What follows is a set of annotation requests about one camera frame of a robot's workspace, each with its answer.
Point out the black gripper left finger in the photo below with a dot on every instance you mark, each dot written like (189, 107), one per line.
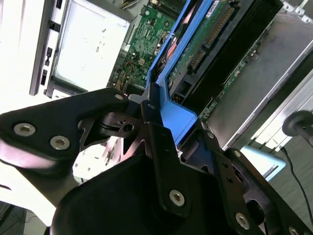
(49, 117)

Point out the hard disk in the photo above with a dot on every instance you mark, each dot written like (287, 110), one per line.
(181, 122)

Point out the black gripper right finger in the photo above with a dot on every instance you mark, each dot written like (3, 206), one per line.
(234, 186)

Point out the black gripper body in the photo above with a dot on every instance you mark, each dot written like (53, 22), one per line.
(117, 200)

